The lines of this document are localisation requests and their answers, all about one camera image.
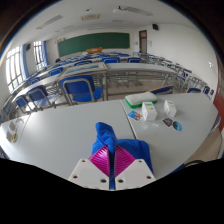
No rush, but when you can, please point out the dark square card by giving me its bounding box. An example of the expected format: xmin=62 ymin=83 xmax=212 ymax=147
xmin=162 ymin=117 xmax=174 ymax=128

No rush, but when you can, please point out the blue curtain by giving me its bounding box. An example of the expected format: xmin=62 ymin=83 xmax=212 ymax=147
xmin=41 ymin=40 xmax=50 ymax=67
xmin=21 ymin=44 xmax=30 ymax=79

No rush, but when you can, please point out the group of ceiling lights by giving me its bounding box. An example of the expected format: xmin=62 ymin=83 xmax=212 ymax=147
xmin=35 ymin=4 xmax=154 ymax=30

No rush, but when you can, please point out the green and white flat box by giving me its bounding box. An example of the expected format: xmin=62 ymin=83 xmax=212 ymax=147
xmin=125 ymin=91 xmax=158 ymax=109

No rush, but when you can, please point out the blue round sticker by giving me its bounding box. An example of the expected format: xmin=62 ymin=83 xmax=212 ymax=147
xmin=172 ymin=120 xmax=183 ymax=132

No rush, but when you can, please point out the blue orange picture card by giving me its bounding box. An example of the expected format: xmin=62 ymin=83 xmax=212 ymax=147
xmin=127 ymin=110 xmax=144 ymax=123

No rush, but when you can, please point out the group of blue chairs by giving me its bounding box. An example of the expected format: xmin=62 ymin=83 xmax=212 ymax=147
xmin=0 ymin=52 xmax=216 ymax=116

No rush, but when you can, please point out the blue towel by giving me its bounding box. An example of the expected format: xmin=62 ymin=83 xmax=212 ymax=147
xmin=90 ymin=121 xmax=155 ymax=191

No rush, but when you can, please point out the red-brown double door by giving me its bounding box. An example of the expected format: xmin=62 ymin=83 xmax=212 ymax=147
xmin=213 ymin=56 xmax=224 ymax=124

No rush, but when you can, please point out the green chalkboard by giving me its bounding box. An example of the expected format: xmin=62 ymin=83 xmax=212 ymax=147
xmin=57 ymin=32 xmax=131 ymax=58

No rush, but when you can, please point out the ceiling air conditioner vent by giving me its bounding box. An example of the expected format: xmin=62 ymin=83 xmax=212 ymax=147
xmin=80 ymin=13 xmax=102 ymax=21

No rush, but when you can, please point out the orange lectern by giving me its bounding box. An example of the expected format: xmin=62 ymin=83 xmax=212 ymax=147
xmin=86 ymin=47 xmax=104 ymax=54

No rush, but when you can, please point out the tall white-framed window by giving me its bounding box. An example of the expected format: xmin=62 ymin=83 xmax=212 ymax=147
xmin=33 ymin=40 xmax=44 ymax=69
xmin=4 ymin=46 xmax=24 ymax=93

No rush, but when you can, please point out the grey framed flat panel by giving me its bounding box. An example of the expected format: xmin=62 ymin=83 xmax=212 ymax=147
xmin=63 ymin=62 xmax=108 ymax=76

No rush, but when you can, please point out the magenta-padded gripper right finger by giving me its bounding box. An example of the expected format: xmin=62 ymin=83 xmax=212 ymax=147
xmin=113 ymin=144 xmax=157 ymax=191

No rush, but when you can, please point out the white box with printed label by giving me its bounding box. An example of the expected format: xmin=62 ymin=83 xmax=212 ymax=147
xmin=141 ymin=101 xmax=158 ymax=122

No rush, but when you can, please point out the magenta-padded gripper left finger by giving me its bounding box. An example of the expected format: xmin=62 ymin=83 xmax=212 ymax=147
xmin=67 ymin=143 xmax=111 ymax=191

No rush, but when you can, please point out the brown classroom door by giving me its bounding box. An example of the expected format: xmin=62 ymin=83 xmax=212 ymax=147
xmin=138 ymin=29 xmax=148 ymax=54

